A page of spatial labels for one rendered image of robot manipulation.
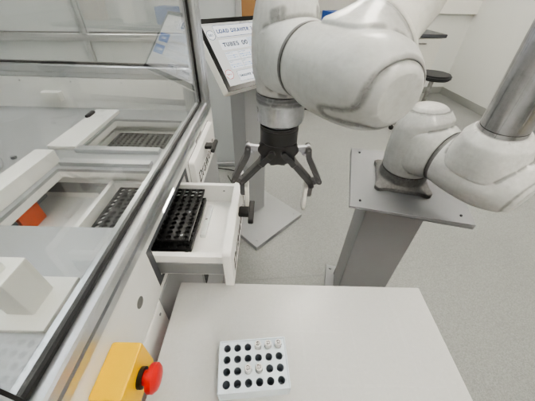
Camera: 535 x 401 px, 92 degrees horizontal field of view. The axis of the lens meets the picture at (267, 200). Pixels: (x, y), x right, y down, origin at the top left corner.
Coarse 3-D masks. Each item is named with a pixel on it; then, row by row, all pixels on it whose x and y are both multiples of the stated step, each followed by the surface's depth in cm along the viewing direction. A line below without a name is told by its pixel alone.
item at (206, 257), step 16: (192, 192) 72; (208, 192) 72; (224, 192) 72; (224, 208) 72; (224, 224) 67; (208, 240) 63; (160, 256) 52; (176, 256) 52; (192, 256) 52; (208, 256) 52; (176, 272) 55; (192, 272) 55; (208, 272) 55; (224, 272) 55
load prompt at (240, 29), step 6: (228, 24) 114; (234, 24) 116; (240, 24) 118; (246, 24) 120; (216, 30) 110; (222, 30) 112; (228, 30) 114; (234, 30) 115; (240, 30) 117; (246, 30) 119; (222, 36) 111; (228, 36) 113
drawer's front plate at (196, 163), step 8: (208, 128) 90; (208, 136) 89; (200, 144) 81; (200, 152) 79; (208, 152) 90; (192, 160) 74; (200, 160) 79; (192, 168) 74; (200, 168) 79; (208, 168) 90; (192, 176) 75
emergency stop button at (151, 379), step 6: (150, 366) 37; (156, 366) 38; (144, 372) 37; (150, 372) 37; (156, 372) 37; (162, 372) 39; (144, 378) 37; (150, 378) 36; (156, 378) 37; (144, 384) 36; (150, 384) 36; (156, 384) 37; (144, 390) 36; (150, 390) 36; (156, 390) 37
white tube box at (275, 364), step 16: (224, 352) 48; (240, 352) 48; (256, 352) 48; (272, 352) 48; (224, 368) 46; (240, 368) 46; (272, 368) 47; (288, 368) 46; (224, 384) 45; (240, 384) 46; (256, 384) 47; (272, 384) 47; (288, 384) 44
